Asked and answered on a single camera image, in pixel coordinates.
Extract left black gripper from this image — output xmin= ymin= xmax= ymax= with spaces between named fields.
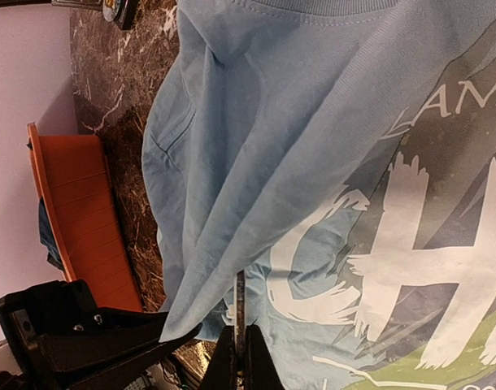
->
xmin=0 ymin=279 xmax=204 ymax=375

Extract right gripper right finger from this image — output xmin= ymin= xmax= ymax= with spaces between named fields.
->
xmin=244 ymin=325 xmax=284 ymax=390

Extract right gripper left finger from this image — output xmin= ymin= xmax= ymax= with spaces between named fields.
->
xmin=199 ymin=326 xmax=237 ymax=390

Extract light blue printed t-shirt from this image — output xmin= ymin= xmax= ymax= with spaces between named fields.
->
xmin=142 ymin=1 xmax=496 ymax=389

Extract dark clothes in bin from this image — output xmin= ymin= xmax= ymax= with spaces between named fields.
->
xmin=38 ymin=197 xmax=64 ymax=271

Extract orange plastic bin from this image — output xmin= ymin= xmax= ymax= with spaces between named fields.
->
xmin=28 ymin=123 xmax=143 ymax=312

